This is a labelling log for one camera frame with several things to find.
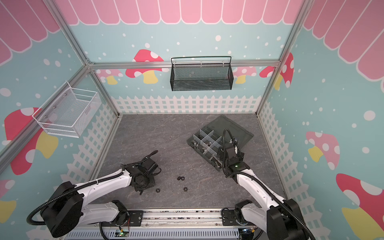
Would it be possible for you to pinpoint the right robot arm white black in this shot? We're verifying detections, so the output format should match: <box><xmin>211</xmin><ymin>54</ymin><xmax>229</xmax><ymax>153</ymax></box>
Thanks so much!
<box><xmin>219</xmin><ymin>141</ymin><xmax>315</xmax><ymax>240</ymax></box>

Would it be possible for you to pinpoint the dark green compartment organizer box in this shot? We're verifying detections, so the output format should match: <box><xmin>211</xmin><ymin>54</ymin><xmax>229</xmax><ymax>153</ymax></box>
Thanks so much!
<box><xmin>187</xmin><ymin>115</ymin><xmax>254</xmax><ymax>171</ymax></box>

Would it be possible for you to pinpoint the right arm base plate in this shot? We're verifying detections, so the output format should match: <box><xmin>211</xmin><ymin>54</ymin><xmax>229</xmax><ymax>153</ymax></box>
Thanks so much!
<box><xmin>221</xmin><ymin>208</ymin><xmax>248</xmax><ymax>226</ymax></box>

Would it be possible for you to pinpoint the black wire mesh basket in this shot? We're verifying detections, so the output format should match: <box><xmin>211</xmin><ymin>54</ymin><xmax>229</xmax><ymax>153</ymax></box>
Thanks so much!
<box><xmin>170</xmin><ymin>56</ymin><xmax>234</xmax><ymax>92</ymax></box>

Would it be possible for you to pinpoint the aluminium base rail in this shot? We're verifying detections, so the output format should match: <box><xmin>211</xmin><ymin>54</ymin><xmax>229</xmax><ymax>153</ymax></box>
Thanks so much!
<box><xmin>59</xmin><ymin>207</ymin><xmax>305</xmax><ymax>229</ymax></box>

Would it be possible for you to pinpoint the white slotted cable duct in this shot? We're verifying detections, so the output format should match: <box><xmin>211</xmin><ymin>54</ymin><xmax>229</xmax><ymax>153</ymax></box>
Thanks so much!
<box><xmin>64</xmin><ymin>228</ymin><xmax>241</xmax><ymax>240</ymax></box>

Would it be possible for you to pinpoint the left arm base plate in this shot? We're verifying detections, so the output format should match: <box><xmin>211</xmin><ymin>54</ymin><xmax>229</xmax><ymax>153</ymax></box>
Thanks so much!
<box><xmin>102</xmin><ymin>210</ymin><xmax>144</xmax><ymax>227</ymax></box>

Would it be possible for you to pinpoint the white wire mesh basket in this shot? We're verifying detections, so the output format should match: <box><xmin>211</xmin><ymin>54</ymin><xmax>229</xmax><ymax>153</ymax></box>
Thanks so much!
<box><xmin>32</xmin><ymin>82</ymin><xmax>102</xmax><ymax>138</ymax></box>

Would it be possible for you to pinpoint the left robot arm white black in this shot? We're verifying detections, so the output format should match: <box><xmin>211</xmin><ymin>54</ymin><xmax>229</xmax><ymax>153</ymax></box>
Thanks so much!
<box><xmin>26</xmin><ymin>151</ymin><xmax>162</xmax><ymax>238</ymax></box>

